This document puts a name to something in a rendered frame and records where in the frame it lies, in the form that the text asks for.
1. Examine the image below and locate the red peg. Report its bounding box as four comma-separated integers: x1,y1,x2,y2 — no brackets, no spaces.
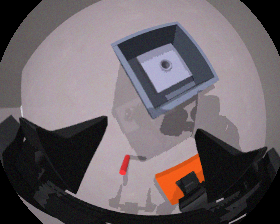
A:
120,155,131,175

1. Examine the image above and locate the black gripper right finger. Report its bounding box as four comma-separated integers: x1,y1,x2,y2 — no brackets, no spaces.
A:
195,128,268,204

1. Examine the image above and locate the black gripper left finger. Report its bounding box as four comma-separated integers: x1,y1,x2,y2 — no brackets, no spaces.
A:
19,115,107,194

